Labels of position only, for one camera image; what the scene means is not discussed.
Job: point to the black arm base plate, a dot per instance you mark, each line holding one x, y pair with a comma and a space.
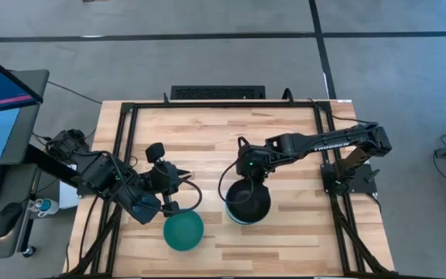
362, 182

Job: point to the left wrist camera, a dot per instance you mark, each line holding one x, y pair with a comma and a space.
145, 207

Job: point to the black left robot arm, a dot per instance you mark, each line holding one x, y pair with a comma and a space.
99, 174

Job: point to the blue bowl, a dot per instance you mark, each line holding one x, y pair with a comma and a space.
234, 221

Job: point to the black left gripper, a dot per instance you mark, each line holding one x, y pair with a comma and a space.
163, 176

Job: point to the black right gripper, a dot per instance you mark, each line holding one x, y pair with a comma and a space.
256, 162

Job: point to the black keyboard at table edge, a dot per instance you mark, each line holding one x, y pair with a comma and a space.
217, 92

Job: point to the grey desk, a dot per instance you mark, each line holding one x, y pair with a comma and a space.
29, 116

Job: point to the white bottle blue cap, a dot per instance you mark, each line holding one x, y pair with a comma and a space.
45, 207

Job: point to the dark teal bowl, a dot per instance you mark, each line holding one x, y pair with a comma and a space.
184, 232

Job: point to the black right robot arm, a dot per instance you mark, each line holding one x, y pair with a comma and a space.
331, 141

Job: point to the black bowl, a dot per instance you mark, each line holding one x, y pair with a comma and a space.
248, 205

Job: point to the black aluminium table frame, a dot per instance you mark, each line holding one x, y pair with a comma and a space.
128, 155

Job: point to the black computer mouse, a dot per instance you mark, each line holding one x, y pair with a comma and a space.
8, 219

